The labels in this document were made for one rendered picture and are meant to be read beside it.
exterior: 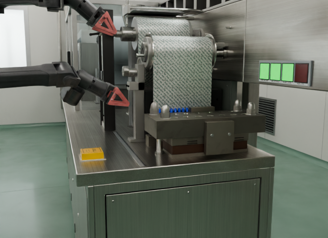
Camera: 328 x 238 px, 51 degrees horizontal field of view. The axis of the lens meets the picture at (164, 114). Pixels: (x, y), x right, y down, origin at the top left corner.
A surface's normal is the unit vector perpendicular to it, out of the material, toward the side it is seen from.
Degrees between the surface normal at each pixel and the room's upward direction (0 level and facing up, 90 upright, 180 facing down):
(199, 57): 90
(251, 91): 90
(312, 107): 90
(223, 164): 90
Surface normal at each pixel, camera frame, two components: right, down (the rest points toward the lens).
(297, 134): -0.95, 0.04
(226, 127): 0.29, 0.15
